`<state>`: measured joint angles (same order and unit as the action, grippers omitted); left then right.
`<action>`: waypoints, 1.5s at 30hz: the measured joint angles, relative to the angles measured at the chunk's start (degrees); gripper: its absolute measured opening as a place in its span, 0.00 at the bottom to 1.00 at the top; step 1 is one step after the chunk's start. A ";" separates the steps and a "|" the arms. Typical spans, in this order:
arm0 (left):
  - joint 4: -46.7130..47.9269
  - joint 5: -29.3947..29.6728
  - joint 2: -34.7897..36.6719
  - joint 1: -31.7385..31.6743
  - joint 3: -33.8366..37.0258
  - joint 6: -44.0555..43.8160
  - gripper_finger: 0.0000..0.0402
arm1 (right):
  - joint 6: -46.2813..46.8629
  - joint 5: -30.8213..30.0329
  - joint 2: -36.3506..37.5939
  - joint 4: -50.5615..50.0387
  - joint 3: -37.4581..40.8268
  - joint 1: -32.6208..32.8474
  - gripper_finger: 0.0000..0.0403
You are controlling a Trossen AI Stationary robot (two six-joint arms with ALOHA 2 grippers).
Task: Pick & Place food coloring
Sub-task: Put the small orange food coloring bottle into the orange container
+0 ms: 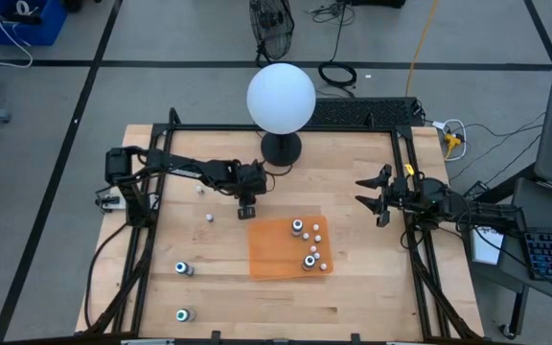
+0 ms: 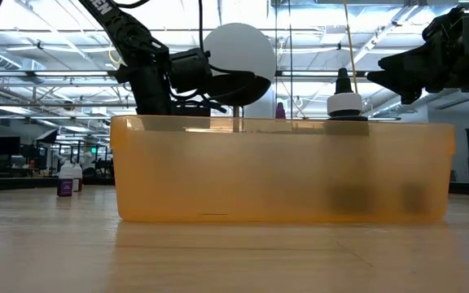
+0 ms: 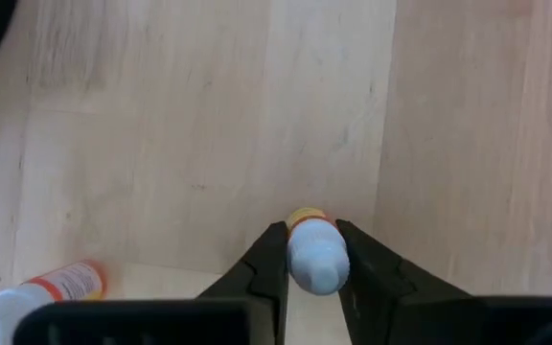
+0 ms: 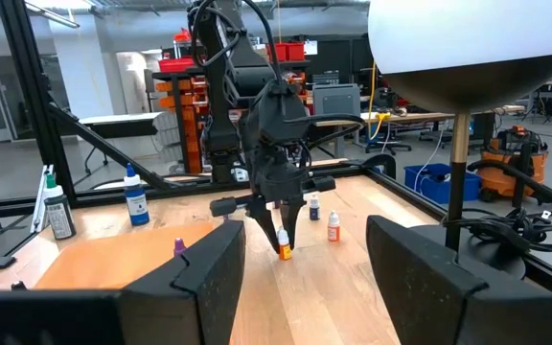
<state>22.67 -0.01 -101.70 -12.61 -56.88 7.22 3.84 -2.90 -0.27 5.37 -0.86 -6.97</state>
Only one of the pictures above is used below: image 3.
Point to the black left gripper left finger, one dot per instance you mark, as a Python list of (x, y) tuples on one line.
[(269, 268)]

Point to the small yellow-label colouring bottle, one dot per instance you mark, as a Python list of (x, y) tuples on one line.
[(316, 259)]

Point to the small orange-label colouring bottle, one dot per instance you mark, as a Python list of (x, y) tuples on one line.
[(65, 285)]

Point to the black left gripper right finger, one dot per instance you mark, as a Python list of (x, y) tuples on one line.
[(372, 273)]

